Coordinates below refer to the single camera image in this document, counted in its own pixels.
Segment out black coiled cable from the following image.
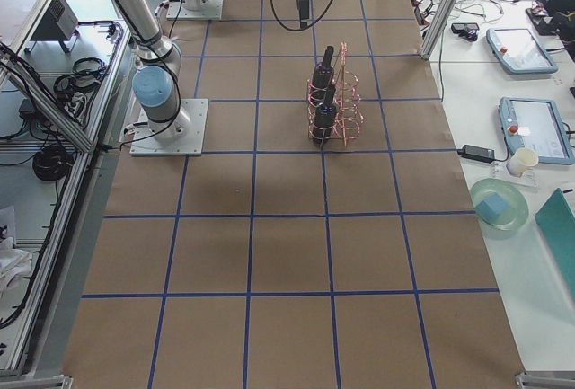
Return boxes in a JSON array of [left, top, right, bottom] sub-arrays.
[[31, 145, 75, 183]]

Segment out second white arm base plate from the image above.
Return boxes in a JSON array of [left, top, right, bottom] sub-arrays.
[[129, 99, 209, 156]]

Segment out blue foam cube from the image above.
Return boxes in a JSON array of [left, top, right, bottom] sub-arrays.
[[474, 192, 511, 224]]

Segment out white paper cup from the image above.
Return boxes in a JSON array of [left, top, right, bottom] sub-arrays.
[[506, 147, 539, 177]]

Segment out dark bottle in basket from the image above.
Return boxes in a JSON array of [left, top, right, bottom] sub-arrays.
[[311, 45, 334, 93], [312, 84, 337, 146]]

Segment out blue teach pendant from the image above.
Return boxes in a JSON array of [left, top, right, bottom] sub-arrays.
[[498, 97, 574, 165], [485, 28, 558, 75]]

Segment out green glass bowl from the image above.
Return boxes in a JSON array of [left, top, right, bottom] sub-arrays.
[[470, 178, 529, 232]]

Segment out aluminium frame post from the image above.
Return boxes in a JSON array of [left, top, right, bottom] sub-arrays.
[[420, 0, 456, 60]]

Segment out copper wire wine basket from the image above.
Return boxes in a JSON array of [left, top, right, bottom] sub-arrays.
[[306, 41, 364, 147]]

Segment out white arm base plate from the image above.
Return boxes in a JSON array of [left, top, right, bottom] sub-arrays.
[[166, 0, 224, 21]]

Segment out teal board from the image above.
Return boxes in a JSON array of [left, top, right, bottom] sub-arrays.
[[535, 188, 574, 296]]

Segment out grey metal box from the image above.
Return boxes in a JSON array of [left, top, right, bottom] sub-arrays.
[[31, 0, 78, 42]]

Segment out black power adapter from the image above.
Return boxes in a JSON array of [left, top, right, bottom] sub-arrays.
[[457, 145, 495, 164]]

